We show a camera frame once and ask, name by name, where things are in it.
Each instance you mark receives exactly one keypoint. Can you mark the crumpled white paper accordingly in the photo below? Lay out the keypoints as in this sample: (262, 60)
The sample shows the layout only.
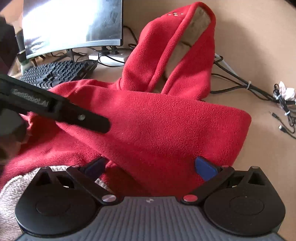
(288, 91)

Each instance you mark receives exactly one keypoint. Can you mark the black keyboard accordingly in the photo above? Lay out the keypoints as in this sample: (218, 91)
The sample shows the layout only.
(53, 71)

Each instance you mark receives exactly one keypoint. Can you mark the white power strip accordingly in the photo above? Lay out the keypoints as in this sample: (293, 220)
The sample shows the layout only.
(115, 59)

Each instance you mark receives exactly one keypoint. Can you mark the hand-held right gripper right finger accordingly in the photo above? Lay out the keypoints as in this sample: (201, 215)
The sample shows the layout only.
(204, 170)

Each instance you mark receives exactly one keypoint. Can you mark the curved computer monitor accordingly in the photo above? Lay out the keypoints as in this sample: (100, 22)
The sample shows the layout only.
(69, 23)

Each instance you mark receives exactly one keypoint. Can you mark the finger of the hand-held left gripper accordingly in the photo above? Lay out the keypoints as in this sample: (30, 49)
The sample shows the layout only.
(92, 121)

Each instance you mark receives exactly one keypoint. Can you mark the red fleece hoodie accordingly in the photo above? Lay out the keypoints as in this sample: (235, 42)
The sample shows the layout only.
(150, 115)

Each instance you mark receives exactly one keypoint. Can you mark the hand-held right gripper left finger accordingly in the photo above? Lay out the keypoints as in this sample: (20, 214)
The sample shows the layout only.
(94, 168)

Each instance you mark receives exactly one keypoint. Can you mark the dark object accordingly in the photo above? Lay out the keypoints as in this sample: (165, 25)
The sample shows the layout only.
(7, 46)

